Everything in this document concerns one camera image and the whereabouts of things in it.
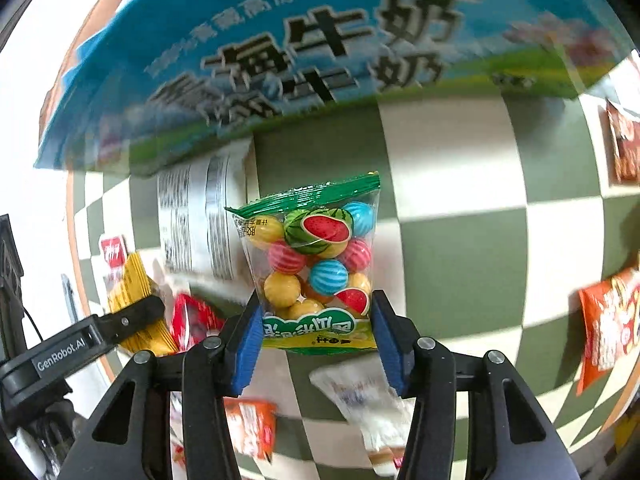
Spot small orange snack packet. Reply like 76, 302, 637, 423
222, 396, 278, 462

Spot colourful gumball candy bag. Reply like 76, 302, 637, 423
225, 171, 382, 356

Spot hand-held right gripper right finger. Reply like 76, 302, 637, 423
369, 289, 582, 480

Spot yellow snack packet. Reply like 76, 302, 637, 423
106, 252, 180, 356

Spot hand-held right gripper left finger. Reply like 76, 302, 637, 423
57, 292, 264, 480

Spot white packet with label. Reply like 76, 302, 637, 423
156, 140, 261, 283

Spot white clear plastic packet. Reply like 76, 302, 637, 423
309, 357, 418, 478

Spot black monitor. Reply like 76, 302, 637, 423
0, 214, 26, 356

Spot red and white packet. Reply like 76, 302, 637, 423
98, 234, 128, 291

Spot large orange snack packet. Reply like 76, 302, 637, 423
575, 266, 640, 397

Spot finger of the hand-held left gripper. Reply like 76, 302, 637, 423
92, 296, 166, 347

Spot blue printed cardboard box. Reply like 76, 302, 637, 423
34, 0, 640, 178

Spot dark red snack packet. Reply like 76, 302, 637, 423
605, 99, 640, 185

